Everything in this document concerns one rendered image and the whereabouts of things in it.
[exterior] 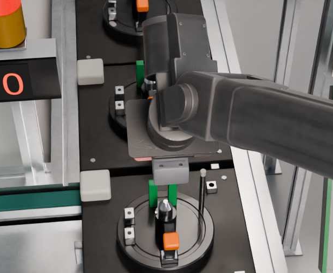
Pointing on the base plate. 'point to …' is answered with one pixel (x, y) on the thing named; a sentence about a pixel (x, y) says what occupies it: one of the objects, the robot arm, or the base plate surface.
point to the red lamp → (0, 7)
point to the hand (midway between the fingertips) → (169, 135)
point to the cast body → (170, 171)
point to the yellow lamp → (5, 29)
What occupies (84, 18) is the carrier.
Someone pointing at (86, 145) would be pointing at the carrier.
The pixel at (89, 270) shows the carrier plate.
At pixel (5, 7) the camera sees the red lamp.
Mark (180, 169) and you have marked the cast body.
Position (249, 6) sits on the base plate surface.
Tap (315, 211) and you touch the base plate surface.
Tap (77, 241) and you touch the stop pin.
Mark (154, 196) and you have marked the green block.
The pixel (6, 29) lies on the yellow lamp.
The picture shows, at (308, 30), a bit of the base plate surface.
